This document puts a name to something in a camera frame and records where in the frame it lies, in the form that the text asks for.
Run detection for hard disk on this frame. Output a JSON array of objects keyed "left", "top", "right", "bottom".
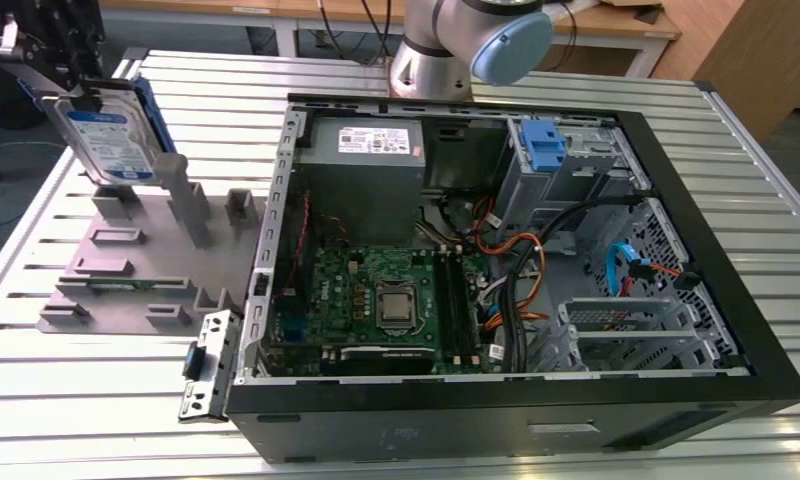
[{"left": 38, "top": 74, "right": 178, "bottom": 187}]

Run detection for blue SATA wire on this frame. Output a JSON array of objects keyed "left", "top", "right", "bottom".
[{"left": 602, "top": 240, "right": 654, "bottom": 299}]

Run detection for power wire with black plugs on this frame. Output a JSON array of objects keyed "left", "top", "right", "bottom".
[{"left": 618, "top": 264, "right": 702, "bottom": 301}]

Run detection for silver disk bay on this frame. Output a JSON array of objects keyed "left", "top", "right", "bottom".
[{"left": 529, "top": 294, "right": 741, "bottom": 374}]

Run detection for grey parts rack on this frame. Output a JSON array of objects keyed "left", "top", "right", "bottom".
[{"left": 35, "top": 152, "right": 271, "bottom": 346}]

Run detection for green RAM stick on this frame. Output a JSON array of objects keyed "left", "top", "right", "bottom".
[{"left": 85, "top": 282, "right": 159, "bottom": 295}]

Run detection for grey power supply unit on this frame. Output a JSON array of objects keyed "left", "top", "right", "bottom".
[{"left": 298, "top": 117, "right": 428, "bottom": 246}]

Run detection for green motherboard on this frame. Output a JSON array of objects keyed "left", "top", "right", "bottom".
[{"left": 271, "top": 244, "right": 508, "bottom": 376}]

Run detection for blue VGA connector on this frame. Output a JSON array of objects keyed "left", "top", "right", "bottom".
[{"left": 181, "top": 341, "right": 209, "bottom": 380}]

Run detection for metal socket cover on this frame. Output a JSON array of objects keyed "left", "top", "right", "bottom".
[{"left": 372, "top": 280, "right": 421, "bottom": 335}]

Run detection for silver CPU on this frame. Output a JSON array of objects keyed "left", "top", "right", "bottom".
[{"left": 377, "top": 293, "right": 412, "bottom": 321}]

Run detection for blue drive cage latch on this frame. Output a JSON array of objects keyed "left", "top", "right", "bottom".
[{"left": 520, "top": 118, "right": 568, "bottom": 172}]

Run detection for silver metal drive cage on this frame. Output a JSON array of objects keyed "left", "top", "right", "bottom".
[{"left": 496, "top": 114, "right": 648, "bottom": 251}]

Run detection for CPU socket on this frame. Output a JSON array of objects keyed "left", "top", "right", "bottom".
[{"left": 369, "top": 278, "right": 424, "bottom": 338}]

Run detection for black RAM slot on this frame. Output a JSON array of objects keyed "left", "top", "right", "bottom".
[
  {"left": 444, "top": 251, "right": 468, "bottom": 362},
  {"left": 436, "top": 251, "right": 460, "bottom": 362},
  {"left": 453, "top": 251, "right": 477, "bottom": 362}
]

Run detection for black graphics card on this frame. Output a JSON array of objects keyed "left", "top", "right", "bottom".
[{"left": 319, "top": 343, "right": 441, "bottom": 377}]

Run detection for black PC case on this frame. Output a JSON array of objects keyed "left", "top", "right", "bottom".
[{"left": 223, "top": 92, "right": 800, "bottom": 464}]

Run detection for wooden cabinet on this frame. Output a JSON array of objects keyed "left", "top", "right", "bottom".
[{"left": 650, "top": 0, "right": 800, "bottom": 146}]

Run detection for silver camera mount bracket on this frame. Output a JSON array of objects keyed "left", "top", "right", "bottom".
[{"left": 0, "top": 22, "right": 85, "bottom": 101}]

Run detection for thin red wire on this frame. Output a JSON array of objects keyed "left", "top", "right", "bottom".
[{"left": 270, "top": 191, "right": 315, "bottom": 302}]

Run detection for grey metal slot bracket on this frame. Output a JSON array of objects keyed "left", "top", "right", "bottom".
[{"left": 175, "top": 309, "right": 235, "bottom": 425}]

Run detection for main power wire bundle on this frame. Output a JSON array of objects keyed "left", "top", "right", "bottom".
[{"left": 413, "top": 192, "right": 494, "bottom": 241}]

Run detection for grey front panel wires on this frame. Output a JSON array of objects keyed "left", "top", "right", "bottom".
[{"left": 476, "top": 272, "right": 508, "bottom": 331}]

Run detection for wooden desk white frame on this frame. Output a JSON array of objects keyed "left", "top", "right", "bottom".
[{"left": 98, "top": 0, "right": 682, "bottom": 69}]

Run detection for orange red yellow wire bundle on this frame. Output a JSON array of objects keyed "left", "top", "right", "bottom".
[{"left": 476, "top": 232, "right": 552, "bottom": 331}]

